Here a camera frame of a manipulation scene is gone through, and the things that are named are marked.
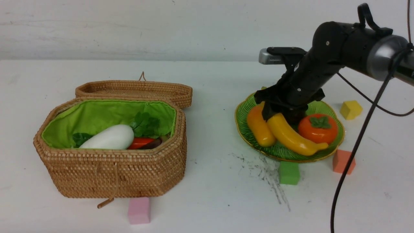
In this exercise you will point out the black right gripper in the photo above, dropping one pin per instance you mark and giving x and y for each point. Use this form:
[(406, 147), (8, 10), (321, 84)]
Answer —
[(299, 85)]

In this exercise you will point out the yellow orange mango toy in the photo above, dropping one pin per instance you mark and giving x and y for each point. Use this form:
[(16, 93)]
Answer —
[(259, 127)]

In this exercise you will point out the yellow banana toy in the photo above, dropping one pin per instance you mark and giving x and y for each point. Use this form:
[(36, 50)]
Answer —
[(291, 139)]

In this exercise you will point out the orange persimmon toy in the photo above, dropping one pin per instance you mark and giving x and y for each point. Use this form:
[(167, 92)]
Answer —
[(318, 128)]

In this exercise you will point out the purple eggplant toy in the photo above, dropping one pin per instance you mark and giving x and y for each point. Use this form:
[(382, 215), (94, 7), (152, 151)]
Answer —
[(155, 143)]

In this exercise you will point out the red orange carrot toy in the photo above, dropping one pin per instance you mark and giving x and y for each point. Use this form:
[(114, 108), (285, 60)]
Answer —
[(138, 143)]

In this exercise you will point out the white radish toy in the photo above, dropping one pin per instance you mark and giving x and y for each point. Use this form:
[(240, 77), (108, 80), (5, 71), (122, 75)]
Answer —
[(120, 137)]

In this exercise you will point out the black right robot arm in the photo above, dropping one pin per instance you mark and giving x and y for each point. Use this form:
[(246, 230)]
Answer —
[(363, 46)]

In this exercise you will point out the green glass leaf plate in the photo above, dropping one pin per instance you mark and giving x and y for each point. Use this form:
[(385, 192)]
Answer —
[(279, 151)]

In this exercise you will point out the green foam cube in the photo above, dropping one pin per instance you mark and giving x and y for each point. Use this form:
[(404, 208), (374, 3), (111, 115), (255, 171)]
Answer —
[(288, 173)]

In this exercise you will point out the yellow foam cube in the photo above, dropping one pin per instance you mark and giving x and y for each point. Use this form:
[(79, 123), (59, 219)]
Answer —
[(350, 110)]

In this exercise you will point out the orange foam cube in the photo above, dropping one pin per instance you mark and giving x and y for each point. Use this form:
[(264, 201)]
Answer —
[(340, 160)]

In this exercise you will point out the woven rattan basket lid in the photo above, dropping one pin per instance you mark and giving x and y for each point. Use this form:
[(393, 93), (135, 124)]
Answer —
[(179, 94)]

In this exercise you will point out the pink foam block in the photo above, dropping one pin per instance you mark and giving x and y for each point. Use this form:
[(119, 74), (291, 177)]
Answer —
[(139, 211)]

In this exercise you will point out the woven rattan basket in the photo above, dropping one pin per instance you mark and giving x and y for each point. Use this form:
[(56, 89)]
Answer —
[(110, 174)]

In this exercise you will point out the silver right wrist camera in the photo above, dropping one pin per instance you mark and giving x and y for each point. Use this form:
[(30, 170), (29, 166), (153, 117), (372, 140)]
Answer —
[(281, 55)]

